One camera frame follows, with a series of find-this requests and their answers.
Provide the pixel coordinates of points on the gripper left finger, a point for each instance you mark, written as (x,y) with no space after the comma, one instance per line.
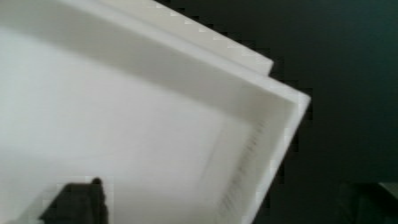
(78,205)

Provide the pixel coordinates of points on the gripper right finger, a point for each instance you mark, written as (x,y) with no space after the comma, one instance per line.
(375,210)

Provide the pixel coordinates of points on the white drawer cabinet box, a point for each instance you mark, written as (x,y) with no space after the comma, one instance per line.
(141,107)

